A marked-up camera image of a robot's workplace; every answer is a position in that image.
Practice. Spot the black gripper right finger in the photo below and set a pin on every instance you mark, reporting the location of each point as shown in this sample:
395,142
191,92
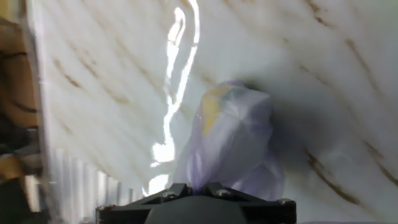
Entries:
267,211

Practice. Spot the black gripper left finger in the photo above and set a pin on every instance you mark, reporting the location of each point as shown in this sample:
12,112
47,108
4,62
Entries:
143,208

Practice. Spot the transparent purple plastic bag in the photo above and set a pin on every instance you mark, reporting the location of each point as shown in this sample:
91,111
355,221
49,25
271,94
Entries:
236,140

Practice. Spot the yellow block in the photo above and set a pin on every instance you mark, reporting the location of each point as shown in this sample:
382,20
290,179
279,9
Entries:
211,109

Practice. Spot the white marble pattern board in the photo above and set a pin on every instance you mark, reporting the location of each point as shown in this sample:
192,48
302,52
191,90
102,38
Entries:
311,77

